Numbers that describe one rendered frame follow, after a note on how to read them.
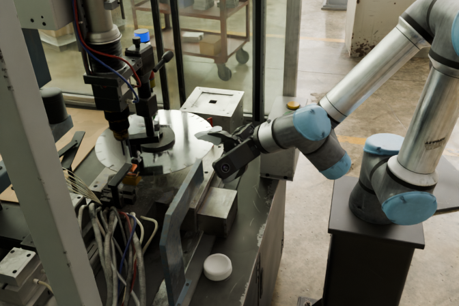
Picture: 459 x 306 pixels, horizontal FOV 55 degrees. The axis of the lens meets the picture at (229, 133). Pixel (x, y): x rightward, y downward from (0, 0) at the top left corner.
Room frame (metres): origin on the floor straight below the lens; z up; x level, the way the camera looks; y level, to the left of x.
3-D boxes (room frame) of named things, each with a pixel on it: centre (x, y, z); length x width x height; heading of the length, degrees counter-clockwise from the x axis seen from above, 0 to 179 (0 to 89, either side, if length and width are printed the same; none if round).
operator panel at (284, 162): (1.22, -0.18, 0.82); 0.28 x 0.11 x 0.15; 163
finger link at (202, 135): (0.95, 0.04, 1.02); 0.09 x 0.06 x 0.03; 57
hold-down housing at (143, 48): (0.95, 0.20, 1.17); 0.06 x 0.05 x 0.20; 154
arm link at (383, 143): (0.94, -0.42, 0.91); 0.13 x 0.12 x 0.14; 0
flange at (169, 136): (1.03, 0.21, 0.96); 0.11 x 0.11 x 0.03
